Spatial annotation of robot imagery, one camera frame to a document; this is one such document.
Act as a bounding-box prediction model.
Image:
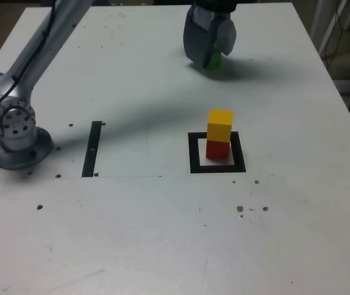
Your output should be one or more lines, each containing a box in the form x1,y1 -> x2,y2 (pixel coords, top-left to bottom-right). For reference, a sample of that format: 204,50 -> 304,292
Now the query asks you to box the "black tape square outline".
187,131 -> 247,174

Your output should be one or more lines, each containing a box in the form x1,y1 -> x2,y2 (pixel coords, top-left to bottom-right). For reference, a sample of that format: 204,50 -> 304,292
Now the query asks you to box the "red cube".
204,140 -> 231,161

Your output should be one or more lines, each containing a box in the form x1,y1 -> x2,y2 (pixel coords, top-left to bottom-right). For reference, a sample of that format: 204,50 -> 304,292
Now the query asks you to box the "green cube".
206,50 -> 222,71

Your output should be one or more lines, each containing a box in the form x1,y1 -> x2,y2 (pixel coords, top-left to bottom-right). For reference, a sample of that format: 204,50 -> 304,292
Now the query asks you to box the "white metal frame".
309,0 -> 350,56

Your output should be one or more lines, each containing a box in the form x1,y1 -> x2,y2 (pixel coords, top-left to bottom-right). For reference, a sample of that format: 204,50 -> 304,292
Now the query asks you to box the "black tape strip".
82,120 -> 103,178

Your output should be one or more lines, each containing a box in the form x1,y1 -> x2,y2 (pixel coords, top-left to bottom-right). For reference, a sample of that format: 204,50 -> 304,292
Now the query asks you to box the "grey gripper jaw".
214,18 -> 237,57
182,6 -> 224,70

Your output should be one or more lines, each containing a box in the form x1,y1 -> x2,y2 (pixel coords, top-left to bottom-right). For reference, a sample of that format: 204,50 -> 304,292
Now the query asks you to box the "yellow cube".
206,109 -> 235,144

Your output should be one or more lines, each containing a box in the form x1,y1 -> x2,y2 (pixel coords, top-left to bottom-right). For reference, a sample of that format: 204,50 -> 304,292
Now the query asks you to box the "thin black background cable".
325,0 -> 348,69

